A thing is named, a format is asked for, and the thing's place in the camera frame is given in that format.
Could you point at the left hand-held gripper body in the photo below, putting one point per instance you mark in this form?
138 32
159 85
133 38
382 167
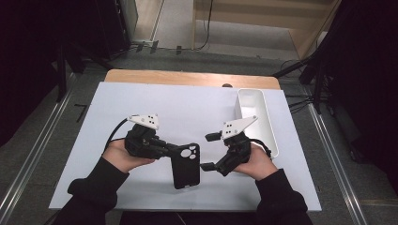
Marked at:
140 143

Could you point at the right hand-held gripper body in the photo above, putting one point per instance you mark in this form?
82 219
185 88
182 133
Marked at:
234 153

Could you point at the black phone case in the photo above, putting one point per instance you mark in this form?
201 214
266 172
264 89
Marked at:
186 168

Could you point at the person's left hand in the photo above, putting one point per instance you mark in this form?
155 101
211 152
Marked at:
120 157

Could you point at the person's right hand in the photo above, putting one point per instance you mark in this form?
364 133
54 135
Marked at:
258 165

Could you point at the white board sheet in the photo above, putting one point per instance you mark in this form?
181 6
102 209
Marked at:
187 100

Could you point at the white oblong plastic bin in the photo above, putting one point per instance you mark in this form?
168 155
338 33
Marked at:
263 106

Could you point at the black metal stand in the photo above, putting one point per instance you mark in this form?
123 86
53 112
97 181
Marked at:
61 75

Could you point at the black tripod stand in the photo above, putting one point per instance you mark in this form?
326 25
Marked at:
317 81

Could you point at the dark cabinet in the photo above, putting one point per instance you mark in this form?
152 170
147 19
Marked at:
115 25

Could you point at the dark curtain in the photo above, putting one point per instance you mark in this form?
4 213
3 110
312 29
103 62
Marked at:
366 78

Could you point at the metal floor rail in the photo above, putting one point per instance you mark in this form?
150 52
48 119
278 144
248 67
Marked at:
336 162
34 150

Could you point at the light wooden frame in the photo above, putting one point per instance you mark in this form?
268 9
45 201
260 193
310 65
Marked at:
250 14

